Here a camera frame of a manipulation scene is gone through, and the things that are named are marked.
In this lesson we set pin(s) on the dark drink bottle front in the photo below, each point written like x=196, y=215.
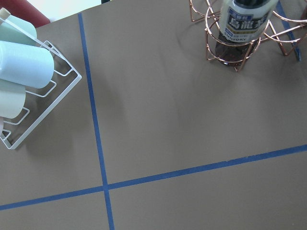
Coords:
x=240, y=22

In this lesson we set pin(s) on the blue pastel cup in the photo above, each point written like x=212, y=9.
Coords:
x=26, y=65

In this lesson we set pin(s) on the white pastel cup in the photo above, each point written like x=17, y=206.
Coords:
x=12, y=99

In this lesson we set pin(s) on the green pastel cup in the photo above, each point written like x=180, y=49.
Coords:
x=10, y=34

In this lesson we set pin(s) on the red cylinder bottle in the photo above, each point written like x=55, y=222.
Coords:
x=26, y=11

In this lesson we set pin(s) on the white wire cup rack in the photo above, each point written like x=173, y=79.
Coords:
x=38, y=102

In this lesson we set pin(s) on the copper wire bottle rack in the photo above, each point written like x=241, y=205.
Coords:
x=279, y=29

